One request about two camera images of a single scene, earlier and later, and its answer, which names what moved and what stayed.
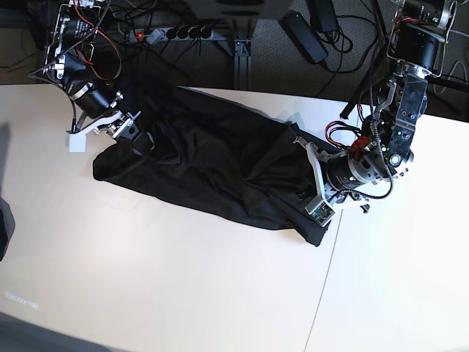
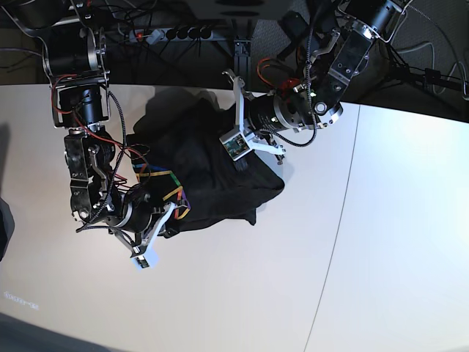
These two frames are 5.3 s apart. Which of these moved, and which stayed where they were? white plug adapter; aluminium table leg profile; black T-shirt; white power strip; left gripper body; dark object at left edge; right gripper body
Moved: black T-shirt; right gripper body; left gripper body
Stayed: white plug adapter; dark object at left edge; aluminium table leg profile; white power strip
